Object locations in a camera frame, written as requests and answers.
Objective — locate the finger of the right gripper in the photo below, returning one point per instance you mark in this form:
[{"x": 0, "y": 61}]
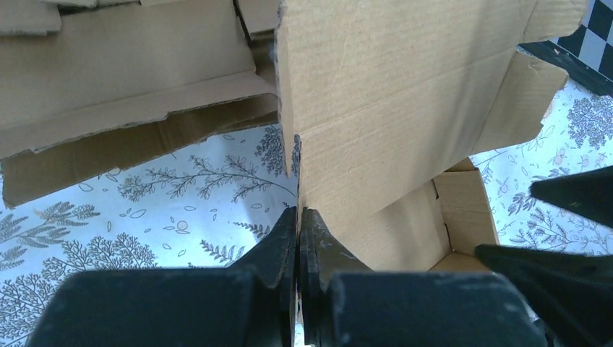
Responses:
[
  {"x": 570, "y": 293},
  {"x": 588, "y": 194}
]

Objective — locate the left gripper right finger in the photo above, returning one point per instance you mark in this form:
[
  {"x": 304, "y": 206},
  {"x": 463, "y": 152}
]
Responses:
[{"x": 320, "y": 256}]

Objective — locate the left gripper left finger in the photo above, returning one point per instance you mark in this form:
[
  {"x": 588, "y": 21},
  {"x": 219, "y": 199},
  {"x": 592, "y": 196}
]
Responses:
[{"x": 271, "y": 298}]

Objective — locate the brown cardboard box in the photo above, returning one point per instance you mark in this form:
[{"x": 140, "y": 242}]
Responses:
[{"x": 390, "y": 99}]

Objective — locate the floral patterned table mat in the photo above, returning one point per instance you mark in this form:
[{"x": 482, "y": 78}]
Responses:
[{"x": 209, "y": 203}]

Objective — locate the black white checkerboard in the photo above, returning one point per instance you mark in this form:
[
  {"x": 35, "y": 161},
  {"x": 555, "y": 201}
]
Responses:
[{"x": 586, "y": 55}]

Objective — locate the stack of flat cardboard blanks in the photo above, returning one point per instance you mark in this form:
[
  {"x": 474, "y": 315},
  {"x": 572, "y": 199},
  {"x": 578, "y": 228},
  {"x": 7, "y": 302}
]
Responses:
[{"x": 91, "y": 86}]

